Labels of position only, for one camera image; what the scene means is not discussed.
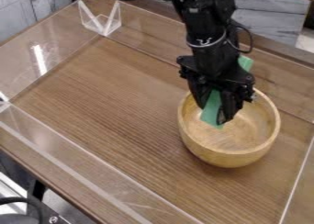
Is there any green rectangular block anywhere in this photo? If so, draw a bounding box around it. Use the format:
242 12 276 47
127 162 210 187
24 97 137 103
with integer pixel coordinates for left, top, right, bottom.
200 56 254 129

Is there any clear acrylic tray wall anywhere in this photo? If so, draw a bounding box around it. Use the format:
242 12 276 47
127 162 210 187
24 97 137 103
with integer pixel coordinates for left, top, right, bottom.
0 0 314 224

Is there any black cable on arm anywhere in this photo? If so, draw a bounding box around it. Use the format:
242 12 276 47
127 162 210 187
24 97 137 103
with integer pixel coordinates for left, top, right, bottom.
226 20 255 55

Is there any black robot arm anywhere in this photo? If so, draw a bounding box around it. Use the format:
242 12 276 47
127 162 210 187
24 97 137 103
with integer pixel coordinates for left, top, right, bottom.
164 0 255 128

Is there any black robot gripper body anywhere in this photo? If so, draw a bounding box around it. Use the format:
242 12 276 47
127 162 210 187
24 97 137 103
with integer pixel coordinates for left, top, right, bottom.
176 42 255 92

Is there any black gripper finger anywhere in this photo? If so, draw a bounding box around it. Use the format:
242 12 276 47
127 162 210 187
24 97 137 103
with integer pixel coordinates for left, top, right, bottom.
216 90 255 126
187 77 212 108

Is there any black cable under table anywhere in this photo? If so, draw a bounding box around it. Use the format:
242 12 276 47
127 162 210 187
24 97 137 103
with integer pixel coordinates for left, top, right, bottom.
0 196 45 224

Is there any black metal table leg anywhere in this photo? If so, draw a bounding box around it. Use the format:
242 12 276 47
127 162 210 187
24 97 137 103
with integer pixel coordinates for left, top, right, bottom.
27 180 47 201

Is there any light wooden bowl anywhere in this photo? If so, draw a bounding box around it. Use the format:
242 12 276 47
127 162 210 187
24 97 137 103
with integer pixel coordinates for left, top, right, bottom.
176 90 280 168

